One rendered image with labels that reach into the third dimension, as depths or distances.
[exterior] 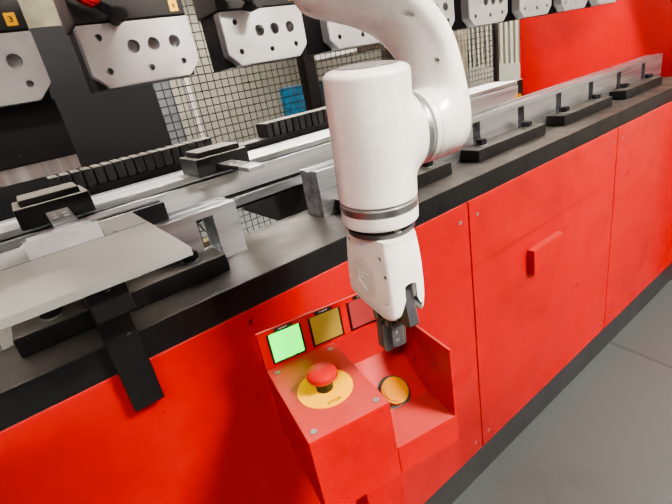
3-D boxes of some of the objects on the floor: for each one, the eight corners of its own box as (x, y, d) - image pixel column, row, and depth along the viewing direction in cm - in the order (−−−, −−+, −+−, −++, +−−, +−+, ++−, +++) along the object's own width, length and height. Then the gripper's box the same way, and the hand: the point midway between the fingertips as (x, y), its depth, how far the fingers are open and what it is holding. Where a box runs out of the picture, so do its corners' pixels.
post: (355, 330, 206) (247, -236, 129) (348, 327, 210) (240, -225, 133) (363, 325, 209) (262, -233, 131) (356, 322, 213) (254, -222, 135)
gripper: (452, 224, 43) (454, 365, 52) (373, 188, 55) (385, 307, 64) (388, 248, 41) (402, 392, 49) (320, 205, 53) (340, 326, 61)
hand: (391, 332), depth 55 cm, fingers closed
